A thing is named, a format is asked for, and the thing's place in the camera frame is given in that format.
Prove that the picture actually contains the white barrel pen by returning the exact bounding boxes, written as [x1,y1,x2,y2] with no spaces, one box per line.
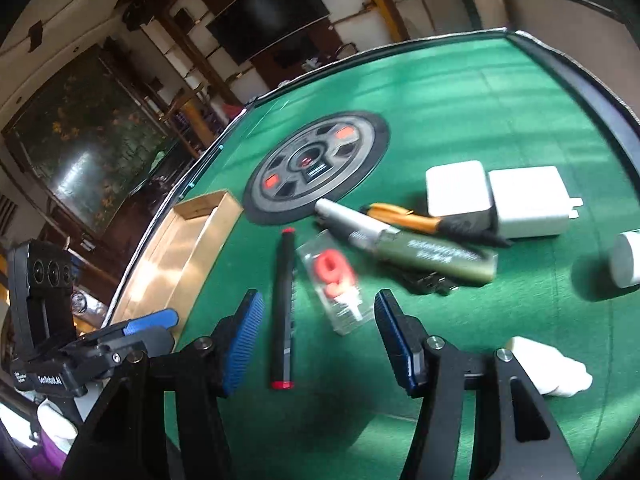
[314,198,400,252]

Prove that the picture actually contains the red candle clear box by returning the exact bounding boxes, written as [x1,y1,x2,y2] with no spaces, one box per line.
[296,230,373,336]

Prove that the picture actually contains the round dice control panel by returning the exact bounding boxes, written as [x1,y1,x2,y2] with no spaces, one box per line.
[242,110,390,226]

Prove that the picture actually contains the black marker red ends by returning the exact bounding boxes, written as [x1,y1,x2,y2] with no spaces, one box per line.
[269,228,296,391]

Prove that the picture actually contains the orange black ballpoint pen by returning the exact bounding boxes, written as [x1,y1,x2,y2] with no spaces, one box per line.
[361,203,513,248]

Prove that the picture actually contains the left gloved hand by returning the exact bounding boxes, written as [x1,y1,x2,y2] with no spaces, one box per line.
[37,382,103,457]

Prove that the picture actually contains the framed landscape painting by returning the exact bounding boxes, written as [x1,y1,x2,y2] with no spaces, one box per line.
[3,46,174,235]

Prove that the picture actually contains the wall television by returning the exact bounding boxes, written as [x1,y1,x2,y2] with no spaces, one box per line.
[206,0,330,64]

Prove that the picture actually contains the cardboard box tray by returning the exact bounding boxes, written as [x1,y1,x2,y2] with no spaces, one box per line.
[111,190,243,339]

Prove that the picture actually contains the olive green lighter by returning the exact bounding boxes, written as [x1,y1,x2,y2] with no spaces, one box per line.
[374,231,498,285]

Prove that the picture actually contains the white cylinder bottle far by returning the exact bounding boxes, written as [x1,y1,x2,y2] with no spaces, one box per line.
[608,230,640,288]

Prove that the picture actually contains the white charger with prongs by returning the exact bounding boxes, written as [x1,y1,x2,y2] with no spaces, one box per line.
[488,166,584,240]

